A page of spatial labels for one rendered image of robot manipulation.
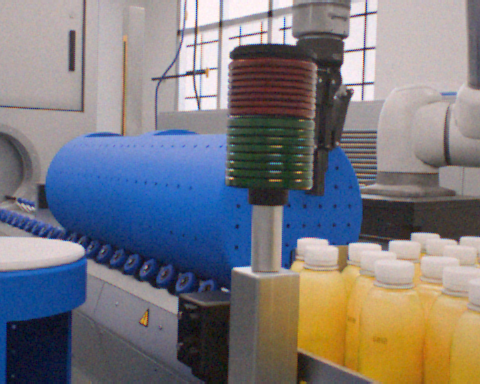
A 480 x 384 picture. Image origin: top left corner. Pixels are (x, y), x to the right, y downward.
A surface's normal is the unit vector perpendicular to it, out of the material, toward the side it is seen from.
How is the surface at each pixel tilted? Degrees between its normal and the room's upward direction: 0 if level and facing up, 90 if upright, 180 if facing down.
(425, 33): 90
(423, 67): 90
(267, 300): 90
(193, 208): 86
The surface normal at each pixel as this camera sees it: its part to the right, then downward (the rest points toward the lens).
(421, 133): -0.41, 0.06
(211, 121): -0.77, 0.01
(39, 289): 0.73, 0.06
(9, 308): 0.51, 0.06
